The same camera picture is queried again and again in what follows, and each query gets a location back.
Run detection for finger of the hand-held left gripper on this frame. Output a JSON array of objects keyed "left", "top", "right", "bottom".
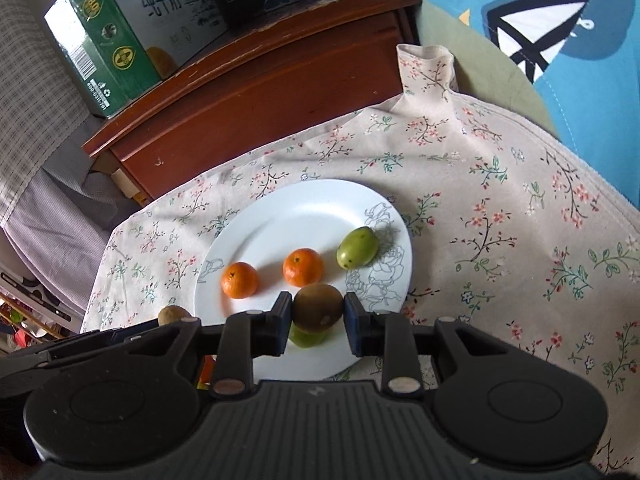
[{"left": 0, "top": 317, "right": 201, "bottom": 378}]

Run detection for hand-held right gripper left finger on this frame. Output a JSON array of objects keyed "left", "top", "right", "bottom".
[{"left": 127, "top": 292, "right": 294, "bottom": 397}]

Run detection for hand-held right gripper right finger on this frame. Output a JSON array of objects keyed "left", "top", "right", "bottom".
[{"left": 344, "top": 292, "right": 521, "bottom": 397}]

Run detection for small green fruit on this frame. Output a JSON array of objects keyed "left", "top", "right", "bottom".
[
  {"left": 290, "top": 327, "right": 337, "bottom": 349},
  {"left": 336, "top": 226, "right": 378, "bottom": 269}
]

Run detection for brown kiwi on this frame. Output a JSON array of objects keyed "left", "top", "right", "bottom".
[
  {"left": 292, "top": 283, "right": 345, "bottom": 333},
  {"left": 158, "top": 305, "right": 193, "bottom": 327}
]

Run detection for small tangerine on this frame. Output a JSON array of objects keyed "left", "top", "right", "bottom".
[
  {"left": 220, "top": 262, "right": 260, "bottom": 299},
  {"left": 283, "top": 248, "right": 324, "bottom": 288}
]

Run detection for white plate with grey flower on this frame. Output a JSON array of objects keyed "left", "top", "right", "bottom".
[{"left": 196, "top": 179, "right": 413, "bottom": 381}]

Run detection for checked purple fabric cover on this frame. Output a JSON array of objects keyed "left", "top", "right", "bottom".
[{"left": 0, "top": 0, "right": 137, "bottom": 313}]

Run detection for floral tablecloth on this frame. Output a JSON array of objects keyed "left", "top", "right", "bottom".
[{"left": 82, "top": 44, "right": 640, "bottom": 480}]

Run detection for brown wooden cabinet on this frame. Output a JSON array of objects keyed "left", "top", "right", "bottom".
[{"left": 81, "top": 0, "right": 421, "bottom": 202}]

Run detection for pale green sheet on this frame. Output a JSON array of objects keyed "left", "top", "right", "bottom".
[{"left": 414, "top": 0, "right": 562, "bottom": 137}]

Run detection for green and white carton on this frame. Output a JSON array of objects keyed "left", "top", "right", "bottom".
[{"left": 44, "top": 0, "right": 232, "bottom": 120}]

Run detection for blue printed cloth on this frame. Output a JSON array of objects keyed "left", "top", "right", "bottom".
[{"left": 367, "top": 0, "right": 640, "bottom": 178}]

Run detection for black and white frame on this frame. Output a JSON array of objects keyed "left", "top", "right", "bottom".
[{"left": 0, "top": 272, "right": 73, "bottom": 322}]

